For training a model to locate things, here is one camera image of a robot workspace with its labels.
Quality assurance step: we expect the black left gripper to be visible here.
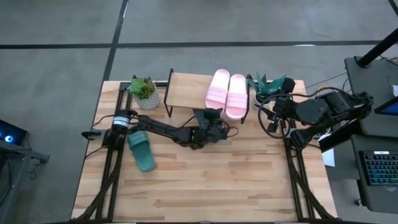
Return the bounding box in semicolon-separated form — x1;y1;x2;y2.
192;107;231;147

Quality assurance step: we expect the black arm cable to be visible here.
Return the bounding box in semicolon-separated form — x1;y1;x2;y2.
257;92;293;140
222;121;239;138

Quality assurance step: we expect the green rubber slide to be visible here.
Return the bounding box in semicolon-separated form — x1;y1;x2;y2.
126;130;156;173

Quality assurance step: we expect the grey keyboard stand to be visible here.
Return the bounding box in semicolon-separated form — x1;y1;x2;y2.
350;135;398;215

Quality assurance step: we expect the pink rubber slide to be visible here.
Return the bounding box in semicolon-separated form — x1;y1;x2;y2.
224;73;249;121
205;68;231;113

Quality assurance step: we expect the succulent in patterned pot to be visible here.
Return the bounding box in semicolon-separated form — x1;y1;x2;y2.
128;76;161;111

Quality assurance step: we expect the wooden shelf with black frame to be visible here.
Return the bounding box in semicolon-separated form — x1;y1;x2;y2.
163;68;254;124

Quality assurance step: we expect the tablet with blue screen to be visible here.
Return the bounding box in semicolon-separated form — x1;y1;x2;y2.
374;95;398;116

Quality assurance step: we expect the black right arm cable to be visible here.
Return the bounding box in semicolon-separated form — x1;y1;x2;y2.
257;92;293;140

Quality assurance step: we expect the backlit black keyboard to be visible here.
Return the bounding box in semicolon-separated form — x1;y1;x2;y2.
358;150;398;187

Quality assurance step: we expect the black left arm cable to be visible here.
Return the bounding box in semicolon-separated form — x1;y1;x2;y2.
222;121;239;138

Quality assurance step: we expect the computer with blue light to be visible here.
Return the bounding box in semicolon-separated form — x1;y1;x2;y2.
0;119;28;146

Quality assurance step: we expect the black pole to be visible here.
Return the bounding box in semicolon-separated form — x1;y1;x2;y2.
356;27;398;68

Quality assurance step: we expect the dark metal cart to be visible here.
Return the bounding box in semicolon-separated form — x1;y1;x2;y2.
0;139;51;224

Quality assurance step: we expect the grey desk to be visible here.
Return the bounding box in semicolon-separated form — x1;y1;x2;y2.
343;55;398;138

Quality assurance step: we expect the white paper sheet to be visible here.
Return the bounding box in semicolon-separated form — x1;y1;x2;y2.
321;132;336;168

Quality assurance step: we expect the snake plant in white pot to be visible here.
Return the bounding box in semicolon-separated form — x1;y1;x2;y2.
247;72;287;110

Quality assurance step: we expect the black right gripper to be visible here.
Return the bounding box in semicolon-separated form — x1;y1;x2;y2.
254;77;297;134

